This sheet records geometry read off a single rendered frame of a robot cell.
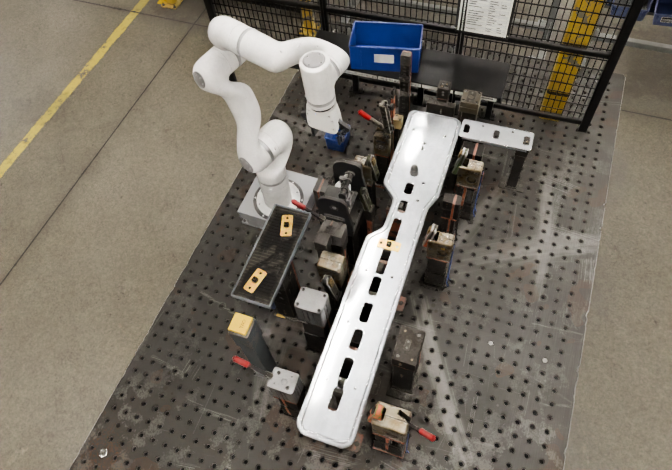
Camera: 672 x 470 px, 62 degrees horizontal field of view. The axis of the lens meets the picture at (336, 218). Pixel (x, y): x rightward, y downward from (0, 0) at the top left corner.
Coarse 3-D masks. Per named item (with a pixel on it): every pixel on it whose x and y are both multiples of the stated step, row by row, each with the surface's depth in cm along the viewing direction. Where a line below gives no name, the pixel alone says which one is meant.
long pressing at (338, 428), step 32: (416, 128) 233; (448, 128) 231; (416, 160) 224; (448, 160) 223; (416, 192) 216; (384, 224) 209; (416, 224) 208; (352, 288) 196; (384, 288) 195; (352, 320) 190; (384, 320) 189; (352, 352) 184; (320, 384) 179; (352, 384) 178; (320, 416) 174; (352, 416) 173
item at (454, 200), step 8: (448, 200) 214; (456, 200) 214; (448, 208) 217; (456, 208) 215; (448, 216) 221; (456, 216) 219; (448, 224) 226; (448, 232) 231; (456, 232) 231; (456, 240) 237
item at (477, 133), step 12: (468, 120) 233; (468, 132) 230; (480, 132) 229; (492, 132) 229; (504, 132) 228; (516, 132) 228; (528, 132) 227; (492, 144) 226; (504, 144) 225; (516, 144) 224
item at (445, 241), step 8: (440, 232) 200; (432, 240) 199; (440, 240) 199; (448, 240) 198; (432, 248) 202; (440, 248) 200; (448, 248) 199; (432, 256) 207; (440, 256) 205; (448, 256) 203; (432, 264) 213; (440, 264) 211; (432, 272) 218; (440, 272) 216; (448, 272) 216; (424, 280) 225; (432, 280) 223; (440, 280) 221; (448, 280) 227; (432, 288) 226; (440, 288) 226
